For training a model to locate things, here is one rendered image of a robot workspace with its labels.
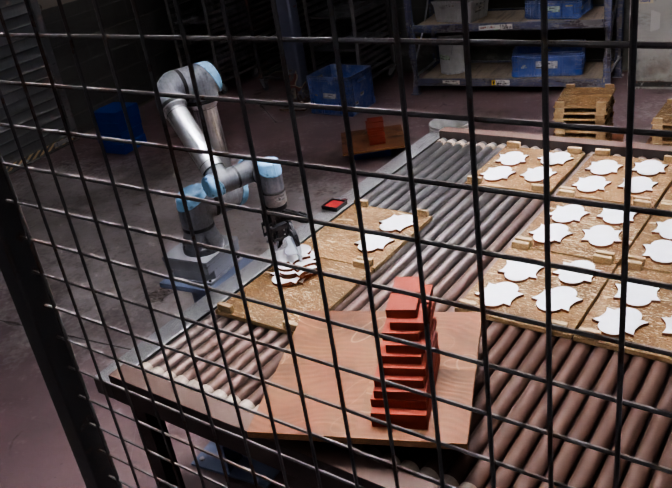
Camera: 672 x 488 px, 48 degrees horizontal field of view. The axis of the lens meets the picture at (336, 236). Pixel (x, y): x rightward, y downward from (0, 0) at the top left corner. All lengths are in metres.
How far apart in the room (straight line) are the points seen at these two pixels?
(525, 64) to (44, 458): 5.20
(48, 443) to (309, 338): 1.97
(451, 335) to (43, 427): 2.38
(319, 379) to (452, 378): 0.32
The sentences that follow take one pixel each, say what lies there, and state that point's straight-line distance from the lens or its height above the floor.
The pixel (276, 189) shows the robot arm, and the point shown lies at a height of 1.26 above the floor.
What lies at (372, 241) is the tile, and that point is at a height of 0.95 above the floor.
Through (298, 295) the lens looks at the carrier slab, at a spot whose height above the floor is 0.94.
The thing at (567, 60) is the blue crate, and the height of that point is 0.28.
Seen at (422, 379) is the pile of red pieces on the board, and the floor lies 1.15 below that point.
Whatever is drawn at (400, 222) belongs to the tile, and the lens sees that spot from 2.78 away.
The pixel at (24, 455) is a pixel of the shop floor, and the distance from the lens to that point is 3.77.
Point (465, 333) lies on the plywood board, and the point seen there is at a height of 1.04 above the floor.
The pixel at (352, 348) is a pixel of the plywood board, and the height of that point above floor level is 1.04.
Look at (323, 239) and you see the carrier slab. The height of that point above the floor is 0.94.
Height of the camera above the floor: 2.18
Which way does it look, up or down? 27 degrees down
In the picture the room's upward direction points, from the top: 9 degrees counter-clockwise
